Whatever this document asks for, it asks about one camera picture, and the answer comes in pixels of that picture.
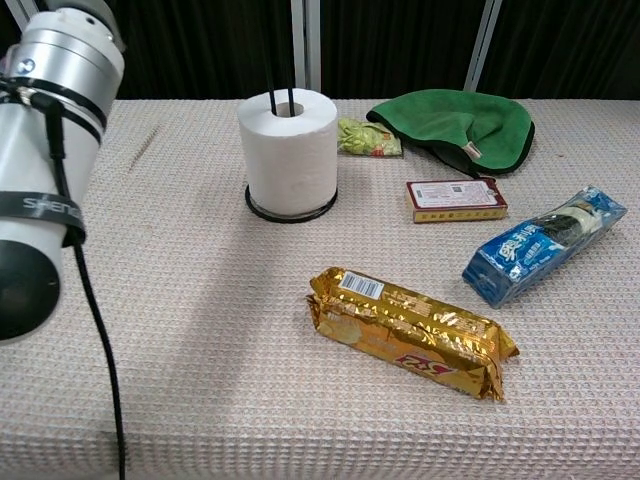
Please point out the gold foil cracker pack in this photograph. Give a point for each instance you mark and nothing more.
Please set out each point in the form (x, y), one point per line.
(400, 325)

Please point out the red flat carton box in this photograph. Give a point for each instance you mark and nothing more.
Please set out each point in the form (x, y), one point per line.
(455, 197)

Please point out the blue cookie pack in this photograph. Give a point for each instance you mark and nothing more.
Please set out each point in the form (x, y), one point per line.
(525, 255)

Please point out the black curtain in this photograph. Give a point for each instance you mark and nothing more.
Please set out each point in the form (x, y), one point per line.
(200, 50)

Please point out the beige waffle tablecloth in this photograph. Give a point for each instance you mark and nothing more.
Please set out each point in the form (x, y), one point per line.
(200, 300)

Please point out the white paper towel roll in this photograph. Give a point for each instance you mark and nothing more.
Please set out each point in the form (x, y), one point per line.
(290, 160)

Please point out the white frame post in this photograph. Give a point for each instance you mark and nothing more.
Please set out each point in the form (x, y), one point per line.
(482, 50)
(306, 50)

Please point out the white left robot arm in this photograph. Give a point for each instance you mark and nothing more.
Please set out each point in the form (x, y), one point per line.
(40, 150)

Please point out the green microfibre cloth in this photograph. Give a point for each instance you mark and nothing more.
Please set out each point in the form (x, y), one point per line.
(450, 120)

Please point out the light green snack packet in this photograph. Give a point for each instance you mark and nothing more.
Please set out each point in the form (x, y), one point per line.
(365, 137)

